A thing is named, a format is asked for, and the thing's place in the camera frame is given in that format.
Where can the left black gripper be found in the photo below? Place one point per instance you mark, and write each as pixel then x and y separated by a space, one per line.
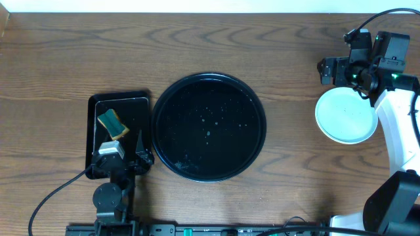
pixel 126 164

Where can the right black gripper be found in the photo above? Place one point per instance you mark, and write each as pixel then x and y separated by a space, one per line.
pixel 342 65

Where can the green and yellow sponge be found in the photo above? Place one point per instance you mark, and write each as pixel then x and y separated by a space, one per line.
pixel 112 123

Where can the light blue plate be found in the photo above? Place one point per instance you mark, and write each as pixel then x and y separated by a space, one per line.
pixel 343 116

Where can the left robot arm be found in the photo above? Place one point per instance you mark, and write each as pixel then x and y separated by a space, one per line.
pixel 114 202

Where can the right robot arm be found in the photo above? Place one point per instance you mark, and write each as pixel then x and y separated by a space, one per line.
pixel 392 210

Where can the rectangular black tray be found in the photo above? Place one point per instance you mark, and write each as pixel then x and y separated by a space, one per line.
pixel 133 109

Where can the round black tray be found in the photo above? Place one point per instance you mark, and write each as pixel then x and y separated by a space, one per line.
pixel 208 127

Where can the black aluminium rail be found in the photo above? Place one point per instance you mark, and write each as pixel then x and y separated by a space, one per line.
pixel 172 230

